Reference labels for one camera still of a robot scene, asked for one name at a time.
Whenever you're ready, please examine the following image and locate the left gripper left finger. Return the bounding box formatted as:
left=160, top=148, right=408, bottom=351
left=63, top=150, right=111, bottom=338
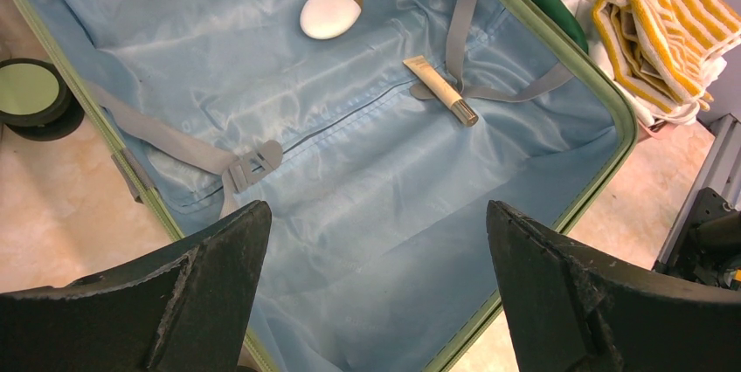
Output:
left=1, top=201, right=272, bottom=371

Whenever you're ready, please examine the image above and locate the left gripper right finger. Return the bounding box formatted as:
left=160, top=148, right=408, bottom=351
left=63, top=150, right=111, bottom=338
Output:
left=486, top=201, right=740, bottom=371

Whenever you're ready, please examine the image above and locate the wooden stick bundle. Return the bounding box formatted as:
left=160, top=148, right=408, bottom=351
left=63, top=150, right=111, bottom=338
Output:
left=403, top=55, right=479, bottom=127

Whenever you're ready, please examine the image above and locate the green hard-shell suitcase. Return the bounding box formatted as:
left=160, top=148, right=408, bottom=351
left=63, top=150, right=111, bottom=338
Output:
left=12, top=0, right=637, bottom=371

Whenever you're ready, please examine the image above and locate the yellow white striped garment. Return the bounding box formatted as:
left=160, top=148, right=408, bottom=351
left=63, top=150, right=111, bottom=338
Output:
left=592, top=0, right=740, bottom=114

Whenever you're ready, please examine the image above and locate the white oval item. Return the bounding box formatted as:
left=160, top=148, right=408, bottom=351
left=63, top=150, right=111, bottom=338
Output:
left=300, top=0, right=364, bottom=40

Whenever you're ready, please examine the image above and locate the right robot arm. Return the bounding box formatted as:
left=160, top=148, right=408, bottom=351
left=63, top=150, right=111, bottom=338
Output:
left=653, top=187, right=740, bottom=292

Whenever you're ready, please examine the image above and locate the pink plastic basket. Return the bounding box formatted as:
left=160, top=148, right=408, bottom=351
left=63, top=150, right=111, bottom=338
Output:
left=637, top=121, right=678, bottom=142

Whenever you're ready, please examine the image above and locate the aluminium frame rail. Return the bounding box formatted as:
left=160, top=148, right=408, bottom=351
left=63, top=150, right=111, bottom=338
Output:
left=654, top=114, right=740, bottom=272

